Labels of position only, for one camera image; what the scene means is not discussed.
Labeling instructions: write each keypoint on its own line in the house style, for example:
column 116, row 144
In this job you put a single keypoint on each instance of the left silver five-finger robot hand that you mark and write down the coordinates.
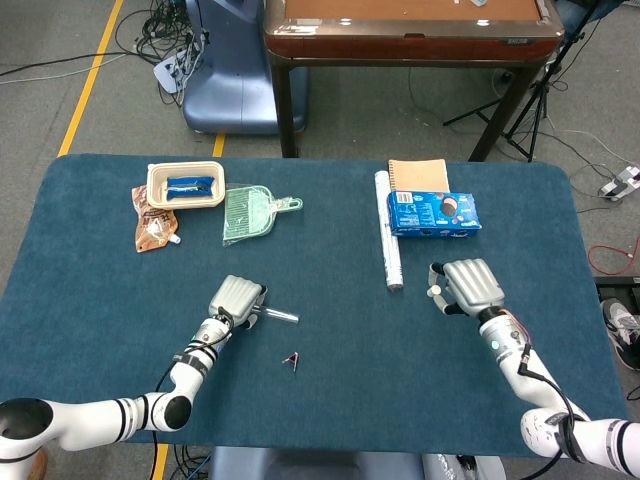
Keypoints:
column 235, row 297

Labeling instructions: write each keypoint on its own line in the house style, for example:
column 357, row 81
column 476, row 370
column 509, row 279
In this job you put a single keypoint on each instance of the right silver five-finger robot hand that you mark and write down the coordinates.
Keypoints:
column 472, row 287

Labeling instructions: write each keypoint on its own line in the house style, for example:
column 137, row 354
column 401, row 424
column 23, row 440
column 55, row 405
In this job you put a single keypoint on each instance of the clear plastic tube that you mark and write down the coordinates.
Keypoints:
column 282, row 315

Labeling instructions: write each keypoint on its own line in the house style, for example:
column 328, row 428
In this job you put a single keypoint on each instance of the blue-grey own robot base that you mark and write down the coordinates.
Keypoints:
column 300, row 465

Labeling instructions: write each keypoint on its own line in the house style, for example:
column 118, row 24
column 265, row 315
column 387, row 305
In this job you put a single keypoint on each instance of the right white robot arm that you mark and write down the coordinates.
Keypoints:
column 520, row 370

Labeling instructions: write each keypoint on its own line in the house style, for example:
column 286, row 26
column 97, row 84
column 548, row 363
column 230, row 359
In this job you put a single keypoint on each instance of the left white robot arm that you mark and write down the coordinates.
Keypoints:
column 100, row 420

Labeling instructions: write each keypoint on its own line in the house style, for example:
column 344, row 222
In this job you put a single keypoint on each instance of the green dustpan brush set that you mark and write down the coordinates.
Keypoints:
column 250, row 215

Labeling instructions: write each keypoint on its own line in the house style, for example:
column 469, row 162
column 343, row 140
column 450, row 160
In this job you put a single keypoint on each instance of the red binder clip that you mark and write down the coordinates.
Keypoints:
column 292, row 359

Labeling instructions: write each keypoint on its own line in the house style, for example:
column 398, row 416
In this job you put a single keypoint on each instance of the white paper roll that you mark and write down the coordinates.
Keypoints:
column 392, row 260

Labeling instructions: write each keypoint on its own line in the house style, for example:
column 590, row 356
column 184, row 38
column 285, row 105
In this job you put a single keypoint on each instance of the blue Oreo cookie box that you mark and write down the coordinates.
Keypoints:
column 425, row 215

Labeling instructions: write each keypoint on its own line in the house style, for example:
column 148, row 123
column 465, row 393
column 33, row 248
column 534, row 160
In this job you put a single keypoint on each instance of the blue felt table cover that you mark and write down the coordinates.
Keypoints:
column 320, row 260

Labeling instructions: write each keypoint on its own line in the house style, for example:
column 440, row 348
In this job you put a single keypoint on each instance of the cream plastic food container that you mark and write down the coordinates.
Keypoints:
column 200, row 204

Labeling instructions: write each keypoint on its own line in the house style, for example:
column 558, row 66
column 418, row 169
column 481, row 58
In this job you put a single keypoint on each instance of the orange spout pouch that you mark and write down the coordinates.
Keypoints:
column 152, row 230

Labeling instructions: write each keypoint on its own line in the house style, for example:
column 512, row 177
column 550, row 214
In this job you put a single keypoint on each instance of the blue snack packet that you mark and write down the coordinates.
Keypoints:
column 190, row 187

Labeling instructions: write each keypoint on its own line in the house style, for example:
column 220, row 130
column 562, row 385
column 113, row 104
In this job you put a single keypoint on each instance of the kraft spiral notebook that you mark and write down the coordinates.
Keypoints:
column 420, row 175

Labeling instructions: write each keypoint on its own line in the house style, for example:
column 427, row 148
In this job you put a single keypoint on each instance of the black flat floor device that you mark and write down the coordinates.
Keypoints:
column 617, row 290

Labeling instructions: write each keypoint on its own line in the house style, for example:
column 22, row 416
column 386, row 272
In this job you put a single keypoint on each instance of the grey black sneaker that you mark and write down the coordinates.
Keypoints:
column 620, row 325

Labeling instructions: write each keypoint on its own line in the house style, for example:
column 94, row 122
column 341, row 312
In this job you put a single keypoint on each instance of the black tripod stand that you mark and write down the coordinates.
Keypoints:
column 541, row 84

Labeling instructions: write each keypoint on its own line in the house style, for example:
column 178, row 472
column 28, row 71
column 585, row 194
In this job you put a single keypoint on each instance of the white power strip with plugs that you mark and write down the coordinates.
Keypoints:
column 167, row 72

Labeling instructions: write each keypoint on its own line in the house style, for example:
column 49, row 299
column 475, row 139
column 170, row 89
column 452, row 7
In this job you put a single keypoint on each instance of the brown mahjong table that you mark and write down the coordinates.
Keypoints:
column 400, row 47

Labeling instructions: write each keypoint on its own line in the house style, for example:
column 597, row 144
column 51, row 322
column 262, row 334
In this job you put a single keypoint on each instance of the seated person in dark clothes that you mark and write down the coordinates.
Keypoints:
column 572, row 10

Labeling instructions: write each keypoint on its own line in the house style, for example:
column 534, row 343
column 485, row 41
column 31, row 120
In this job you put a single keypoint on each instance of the white power strip with switch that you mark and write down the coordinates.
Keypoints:
column 620, row 184

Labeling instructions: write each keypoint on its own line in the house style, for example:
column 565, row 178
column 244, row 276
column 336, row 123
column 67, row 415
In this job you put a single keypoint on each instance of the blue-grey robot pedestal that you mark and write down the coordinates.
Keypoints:
column 225, row 85

